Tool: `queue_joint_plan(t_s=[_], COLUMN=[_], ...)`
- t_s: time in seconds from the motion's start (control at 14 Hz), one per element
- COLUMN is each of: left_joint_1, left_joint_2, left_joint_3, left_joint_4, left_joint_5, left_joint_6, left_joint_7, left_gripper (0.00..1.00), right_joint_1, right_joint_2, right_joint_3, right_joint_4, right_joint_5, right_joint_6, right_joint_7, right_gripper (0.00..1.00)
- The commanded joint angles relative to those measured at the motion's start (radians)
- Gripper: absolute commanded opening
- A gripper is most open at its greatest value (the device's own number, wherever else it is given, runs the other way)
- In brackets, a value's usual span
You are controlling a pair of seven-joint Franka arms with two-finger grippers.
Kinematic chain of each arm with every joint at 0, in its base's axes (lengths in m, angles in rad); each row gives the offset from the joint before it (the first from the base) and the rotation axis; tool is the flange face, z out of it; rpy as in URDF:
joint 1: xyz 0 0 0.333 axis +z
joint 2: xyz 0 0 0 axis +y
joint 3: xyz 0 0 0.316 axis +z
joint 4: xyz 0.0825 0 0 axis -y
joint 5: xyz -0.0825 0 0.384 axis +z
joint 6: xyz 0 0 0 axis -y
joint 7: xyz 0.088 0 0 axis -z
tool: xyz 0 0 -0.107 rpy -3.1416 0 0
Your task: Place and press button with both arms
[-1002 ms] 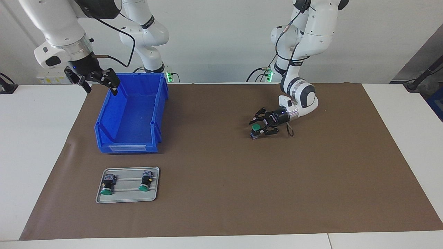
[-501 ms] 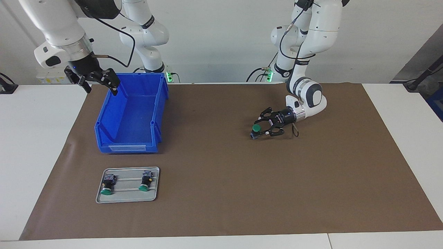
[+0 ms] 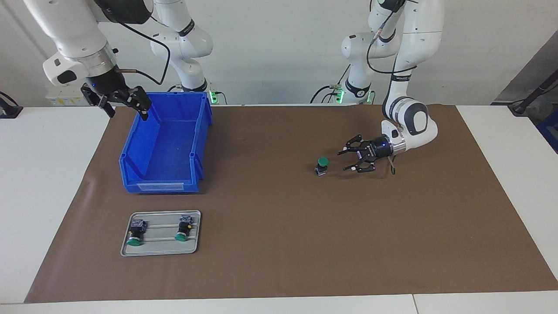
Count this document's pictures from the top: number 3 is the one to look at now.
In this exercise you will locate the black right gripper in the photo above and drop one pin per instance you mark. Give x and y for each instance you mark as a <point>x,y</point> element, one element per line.
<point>109,87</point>

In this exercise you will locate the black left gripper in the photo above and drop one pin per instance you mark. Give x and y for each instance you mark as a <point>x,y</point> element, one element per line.
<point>380,148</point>

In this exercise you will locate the green push button switch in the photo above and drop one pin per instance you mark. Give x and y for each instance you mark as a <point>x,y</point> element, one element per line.
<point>183,226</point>
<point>137,229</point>
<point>321,163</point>

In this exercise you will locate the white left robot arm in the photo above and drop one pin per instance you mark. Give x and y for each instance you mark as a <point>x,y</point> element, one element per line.
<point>414,122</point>

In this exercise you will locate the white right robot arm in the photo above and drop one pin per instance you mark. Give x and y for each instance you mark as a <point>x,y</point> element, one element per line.
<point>74,35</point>

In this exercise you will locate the white box yellow label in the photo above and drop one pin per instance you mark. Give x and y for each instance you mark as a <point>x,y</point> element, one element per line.
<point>59,101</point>

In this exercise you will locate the blue plastic storage bin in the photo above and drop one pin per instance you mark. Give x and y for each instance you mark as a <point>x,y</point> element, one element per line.
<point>165,144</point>

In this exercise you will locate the brown table mat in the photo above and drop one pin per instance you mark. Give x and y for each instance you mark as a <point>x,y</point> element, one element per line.
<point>305,240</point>

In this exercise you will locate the black table clamp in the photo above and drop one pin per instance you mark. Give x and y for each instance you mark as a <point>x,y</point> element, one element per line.
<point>8,111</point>

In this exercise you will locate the grey metal tray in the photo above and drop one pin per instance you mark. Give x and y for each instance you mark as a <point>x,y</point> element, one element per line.
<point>165,248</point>

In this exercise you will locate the black stand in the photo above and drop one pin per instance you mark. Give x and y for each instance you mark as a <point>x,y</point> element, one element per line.
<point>521,107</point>

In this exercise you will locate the blue crate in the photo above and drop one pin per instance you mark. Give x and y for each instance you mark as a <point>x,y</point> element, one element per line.
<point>550,131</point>

